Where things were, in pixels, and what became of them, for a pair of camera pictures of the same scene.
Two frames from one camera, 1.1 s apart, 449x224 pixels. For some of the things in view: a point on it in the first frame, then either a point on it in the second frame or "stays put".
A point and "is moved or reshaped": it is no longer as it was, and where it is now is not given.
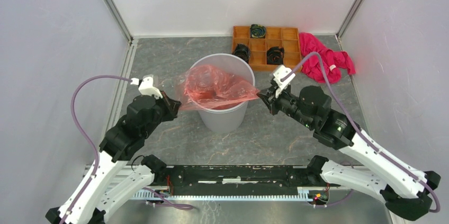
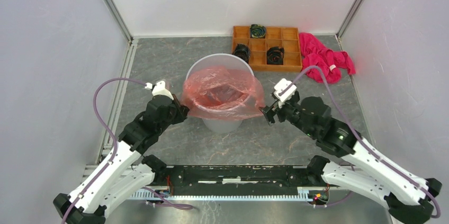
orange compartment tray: x=286 y=37 stays put
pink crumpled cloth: x=331 y=60 stays put
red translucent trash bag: x=203 y=87 is moved or reshaped
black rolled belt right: x=275 y=55 stays put
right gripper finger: x=265 y=96 -> x=270 y=112
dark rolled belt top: x=257 y=30 stays put
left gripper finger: x=174 y=105 -> x=183 y=109
